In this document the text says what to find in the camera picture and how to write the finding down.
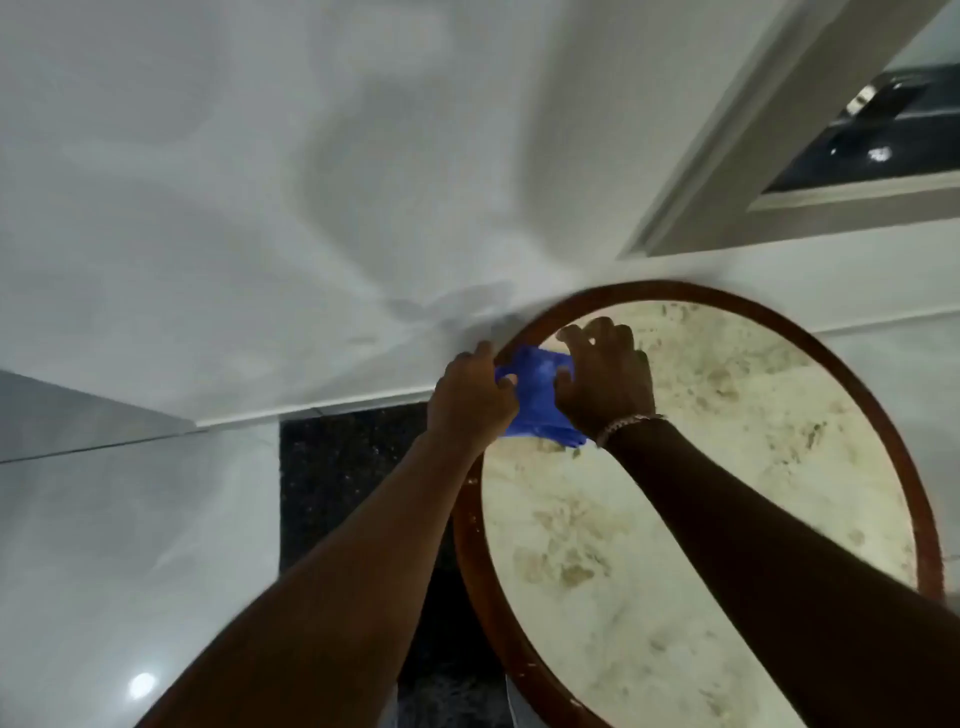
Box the blue cleaning cloth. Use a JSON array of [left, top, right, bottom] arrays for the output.
[[495, 345, 588, 450]]

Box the person's right forearm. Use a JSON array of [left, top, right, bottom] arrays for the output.
[[603, 417, 960, 728]]

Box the dark glass door panel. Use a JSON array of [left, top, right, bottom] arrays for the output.
[[765, 63, 960, 195]]

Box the person's right hand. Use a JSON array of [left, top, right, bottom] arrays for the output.
[[553, 316, 658, 442]]

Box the white door frame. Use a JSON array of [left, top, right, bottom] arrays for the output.
[[618, 0, 960, 260]]

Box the person's left hand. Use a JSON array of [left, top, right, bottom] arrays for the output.
[[426, 341, 520, 453]]

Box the silver bead bracelet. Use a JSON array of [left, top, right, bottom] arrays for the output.
[[594, 413, 667, 449]]

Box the round marble table with wooden rim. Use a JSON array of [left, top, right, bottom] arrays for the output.
[[452, 279, 945, 728]]

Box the person's left forearm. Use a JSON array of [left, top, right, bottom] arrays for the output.
[[135, 429, 489, 728]]

